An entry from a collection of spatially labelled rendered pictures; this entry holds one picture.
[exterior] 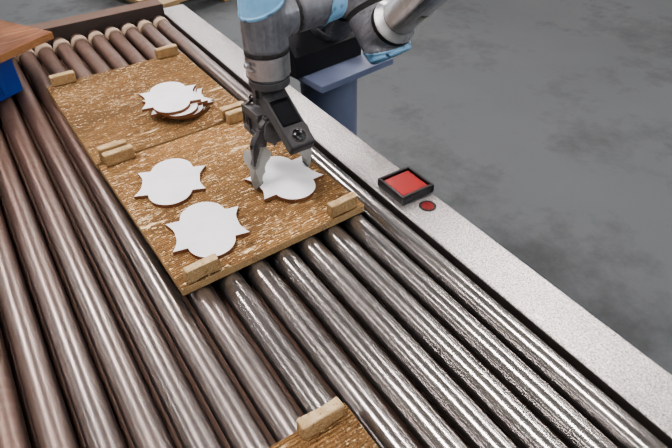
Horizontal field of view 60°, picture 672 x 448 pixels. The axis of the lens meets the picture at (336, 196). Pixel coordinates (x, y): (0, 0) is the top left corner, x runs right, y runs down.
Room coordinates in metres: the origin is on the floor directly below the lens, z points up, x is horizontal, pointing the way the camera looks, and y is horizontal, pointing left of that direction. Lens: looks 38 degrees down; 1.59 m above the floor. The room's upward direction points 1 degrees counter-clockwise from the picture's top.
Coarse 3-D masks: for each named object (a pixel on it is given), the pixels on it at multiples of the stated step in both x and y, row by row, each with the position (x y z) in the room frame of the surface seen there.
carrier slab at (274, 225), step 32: (224, 128) 1.09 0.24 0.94; (128, 160) 0.98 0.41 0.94; (160, 160) 0.97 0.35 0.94; (192, 160) 0.97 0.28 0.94; (224, 160) 0.97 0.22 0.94; (128, 192) 0.87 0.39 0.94; (224, 192) 0.86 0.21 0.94; (256, 192) 0.86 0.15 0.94; (320, 192) 0.86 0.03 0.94; (160, 224) 0.77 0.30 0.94; (256, 224) 0.77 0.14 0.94; (288, 224) 0.77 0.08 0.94; (320, 224) 0.77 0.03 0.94; (160, 256) 0.69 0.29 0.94; (192, 256) 0.69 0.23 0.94; (256, 256) 0.69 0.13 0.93; (192, 288) 0.63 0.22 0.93
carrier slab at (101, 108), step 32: (160, 64) 1.42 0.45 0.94; (192, 64) 1.42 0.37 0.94; (64, 96) 1.25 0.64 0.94; (96, 96) 1.25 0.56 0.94; (128, 96) 1.25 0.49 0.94; (224, 96) 1.24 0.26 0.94; (96, 128) 1.10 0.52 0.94; (128, 128) 1.10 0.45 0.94; (160, 128) 1.10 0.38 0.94; (192, 128) 1.09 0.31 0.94; (96, 160) 0.98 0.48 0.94
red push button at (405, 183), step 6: (402, 174) 0.92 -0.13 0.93; (408, 174) 0.92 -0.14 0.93; (384, 180) 0.90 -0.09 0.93; (390, 180) 0.90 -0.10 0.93; (396, 180) 0.90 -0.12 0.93; (402, 180) 0.90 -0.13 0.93; (408, 180) 0.90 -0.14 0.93; (414, 180) 0.90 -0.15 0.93; (420, 180) 0.90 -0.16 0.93; (396, 186) 0.88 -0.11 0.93; (402, 186) 0.88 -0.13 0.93; (408, 186) 0.88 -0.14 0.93; (414, 186) 0.88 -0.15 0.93; (420, 186) 0.88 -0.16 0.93; (402, 192) 0.86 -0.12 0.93; (408, 192) 0.86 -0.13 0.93
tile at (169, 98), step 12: (168, 84) 1.24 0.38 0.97; (180, 84) 1.24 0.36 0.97; (144, 96) 1.18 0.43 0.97; (156, 96) 1.18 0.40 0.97; (168, 96) 1.18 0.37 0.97; (180, 96) 1.18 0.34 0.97; (192, 96) 1.18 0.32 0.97; (144, 108) 1.13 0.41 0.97; (156, 108) 1.12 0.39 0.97; (168, 108) 1.12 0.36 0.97; (180, 108) 1.12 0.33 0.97
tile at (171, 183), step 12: (156, 168) 0.93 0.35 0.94; (168, 168) 0.93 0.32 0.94; (180, 168) 0.93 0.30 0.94; (192, 168) 0.93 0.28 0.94; (204, 168) 0.94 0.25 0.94; (144, 180) 0.89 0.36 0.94; (156, 180) 0.89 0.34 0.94; (168, 180) 0.89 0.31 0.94; (180, 180) 0.89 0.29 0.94; (192, 180) 0.89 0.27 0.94; (144, 192) 0.86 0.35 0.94; (156, 192) 0.86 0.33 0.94; (168, 192) 0.86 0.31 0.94; (180, 192) 0.85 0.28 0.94; (192, 192) 0.86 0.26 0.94; (156, 204) 0.82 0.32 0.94; (168, 204) 0.82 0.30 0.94; (180, 204) 0.83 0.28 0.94
